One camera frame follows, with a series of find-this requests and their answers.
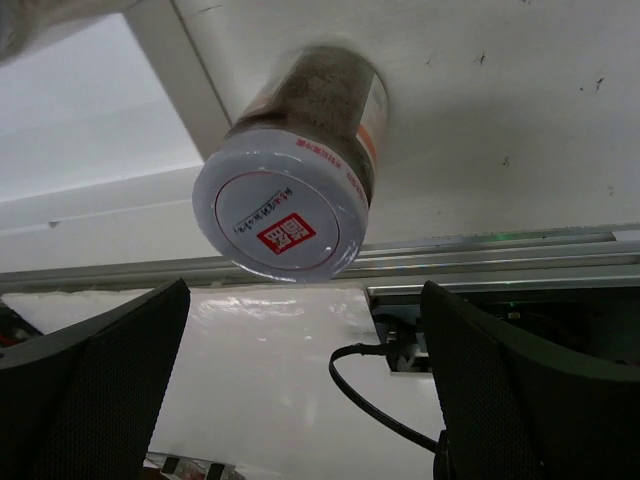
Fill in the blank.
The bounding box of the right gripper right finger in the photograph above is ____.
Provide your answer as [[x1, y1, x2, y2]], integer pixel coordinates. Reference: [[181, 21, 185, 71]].
[[422, 281, 639, 479]]

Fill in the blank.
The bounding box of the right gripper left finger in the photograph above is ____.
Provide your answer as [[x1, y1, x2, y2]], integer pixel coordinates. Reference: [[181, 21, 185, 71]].
[[1, 280, 190, 479]]

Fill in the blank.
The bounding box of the brown spice jar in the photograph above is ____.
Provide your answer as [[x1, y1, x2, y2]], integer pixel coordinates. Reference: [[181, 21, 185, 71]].
[[192, 45, 389, 283]]

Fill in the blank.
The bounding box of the white tiered organizer tray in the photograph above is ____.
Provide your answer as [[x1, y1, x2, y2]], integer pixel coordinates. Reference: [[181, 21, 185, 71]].
[[1, 1, 229, 236]]

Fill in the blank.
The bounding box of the black base cable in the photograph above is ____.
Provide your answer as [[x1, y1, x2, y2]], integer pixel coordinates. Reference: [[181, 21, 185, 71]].
[[328, 341, 441, 454]]

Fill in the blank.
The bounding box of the aluminium table rail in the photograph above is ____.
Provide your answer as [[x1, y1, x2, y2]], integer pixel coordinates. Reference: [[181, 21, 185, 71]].
[[1, 225, 639, 296]]

